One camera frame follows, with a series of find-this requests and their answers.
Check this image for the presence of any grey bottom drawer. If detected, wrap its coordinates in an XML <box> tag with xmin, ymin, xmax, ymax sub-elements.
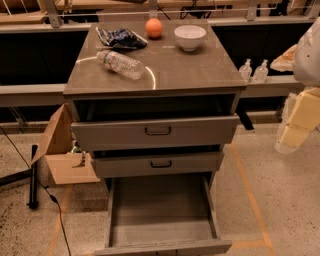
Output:
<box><xmin>94</xmin><ymin>173</ymin><xmax>232</xmax><ymax>256</ymax></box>

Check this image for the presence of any grey drawer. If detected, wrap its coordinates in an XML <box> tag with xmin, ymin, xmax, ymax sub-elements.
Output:
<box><xmin>92</xmin><ymin>151</ymin><xmax>224</xmax><ymax>178</ymax></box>
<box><xmin>72</xmin><ymin>116</ymin><xmax>239</xmax><ymax>151</ymax></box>
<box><xmin>94</xmin><ymin>173</ymin><xmax>232</xmax><ymax>256</ymax></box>

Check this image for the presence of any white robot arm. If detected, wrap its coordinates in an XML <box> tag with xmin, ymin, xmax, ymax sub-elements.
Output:
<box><xmin>270</xmin><ymin>17</ymin><xmax>320</xmax><ymax>154</ymax></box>

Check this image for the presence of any grey top drawer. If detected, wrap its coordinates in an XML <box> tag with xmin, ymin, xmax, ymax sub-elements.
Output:
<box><xmin>72</xmin><ymin>116</ymin><xmax>239</xmax><ymax>151</ymax></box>

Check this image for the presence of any grey drawer cabinet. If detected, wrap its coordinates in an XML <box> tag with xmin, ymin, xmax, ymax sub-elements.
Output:
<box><xmin>62</xmin><ymin>18</ymin><xmax>248</xmax><ymax>188</ymax></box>

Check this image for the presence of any grey middle drawer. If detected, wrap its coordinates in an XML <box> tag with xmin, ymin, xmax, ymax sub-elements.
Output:
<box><xmin>92</xmin><ymin>151</ymin><xmax>224</xmax><ymax>178</ymax></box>

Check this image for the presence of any right clear pump bottle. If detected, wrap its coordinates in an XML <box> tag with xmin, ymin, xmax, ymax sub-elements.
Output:
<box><xmin>253</xmin><ymin>59</ymin><xmax>268</xmax><ymax>83</ymax></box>

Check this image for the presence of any clear pump bottle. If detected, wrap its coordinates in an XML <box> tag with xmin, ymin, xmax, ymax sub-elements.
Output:
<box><xmin>239</xmin><ymin>59</ymin><xmax>252</xmax><ymax>82</ymax></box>
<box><xmin>253</xmin><ymin>59</ymin><xmax>268</xmax><ymax>83</ymax></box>

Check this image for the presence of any left clear pump bottle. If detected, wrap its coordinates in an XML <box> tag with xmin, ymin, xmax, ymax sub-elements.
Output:
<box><xmin>239</xmin><ymin>59</ymin><xmax>252</xmax><ymax>82</ymax></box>

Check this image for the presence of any white ceramic bowl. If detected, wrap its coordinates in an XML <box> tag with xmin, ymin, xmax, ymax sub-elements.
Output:
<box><xmin>174</xmin><ymin>25</ymin><xmax>207</xmax><ymax>51</ymax></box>

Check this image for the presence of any orange fruit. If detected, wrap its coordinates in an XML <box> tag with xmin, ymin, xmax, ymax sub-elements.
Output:
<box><xmin>145</xmin><ymin>18</ymin><xmax>163</xmax><ymax>38</ymax></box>

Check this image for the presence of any clear plastic water bottle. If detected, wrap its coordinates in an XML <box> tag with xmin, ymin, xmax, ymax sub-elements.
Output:
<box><xmin>97</xmin><ymin>50</ymin><xmax>145</xmax><ymax>80</ymax></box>

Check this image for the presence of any blue chip bag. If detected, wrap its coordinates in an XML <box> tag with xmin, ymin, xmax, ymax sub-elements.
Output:
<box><xmin>95</xmin><ymin>27</ymin><xmax>148</xmax><ymax>49</ymax></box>

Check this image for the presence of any brown cardboard box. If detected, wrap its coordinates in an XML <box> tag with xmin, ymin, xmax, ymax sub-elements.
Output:
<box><xmin>31</xmin><ymin>104</ymin><xmax>100</xmax><ymax>184</ymax></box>

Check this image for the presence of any black metal floor stand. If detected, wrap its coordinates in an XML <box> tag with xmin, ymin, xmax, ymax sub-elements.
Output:
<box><xmin>0</xmin><ymin>144</ymin><xmax>40</xmax><ymax>210</ymax></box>

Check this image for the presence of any grey metal railing beam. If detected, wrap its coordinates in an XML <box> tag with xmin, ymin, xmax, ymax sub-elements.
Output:
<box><xmin>0</xmin><ymin>75</ymin><xmax>304</xmax><ymax>107</ymax></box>

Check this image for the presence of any black floor cable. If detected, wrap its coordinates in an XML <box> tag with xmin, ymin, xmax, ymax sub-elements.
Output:
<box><xmin>0</xmin><ymin>126</ymin><xmax>72</xmax><ymax>256</ymax></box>

